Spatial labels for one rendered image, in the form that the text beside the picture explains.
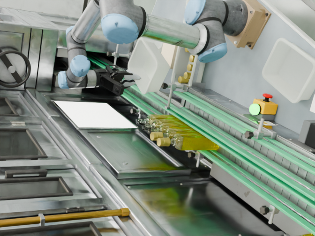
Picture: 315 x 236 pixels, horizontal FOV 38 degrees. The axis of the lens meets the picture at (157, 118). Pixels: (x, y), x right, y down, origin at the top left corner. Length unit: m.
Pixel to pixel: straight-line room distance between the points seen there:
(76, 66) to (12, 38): 0.92
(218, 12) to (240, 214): 0.78
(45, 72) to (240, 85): 1.21
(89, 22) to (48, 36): 0.97
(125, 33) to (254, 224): 0.81
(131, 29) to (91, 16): 0.27
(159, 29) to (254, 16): 0.46
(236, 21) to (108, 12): 0.59
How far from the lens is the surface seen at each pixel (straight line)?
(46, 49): 2.71
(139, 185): 1.77
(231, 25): 1.89
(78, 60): 1.82
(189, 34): 1.68
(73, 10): 5.65
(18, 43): 2.68
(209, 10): 1.81
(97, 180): 1.71
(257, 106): 1.81
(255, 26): 1.93
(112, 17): 1.49
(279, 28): 1.90
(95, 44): 2.80
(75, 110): 2.40
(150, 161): 1.91
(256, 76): 1.96
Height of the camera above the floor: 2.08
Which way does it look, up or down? 31 degrees down
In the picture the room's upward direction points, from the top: 89 degrees counter-clockwise
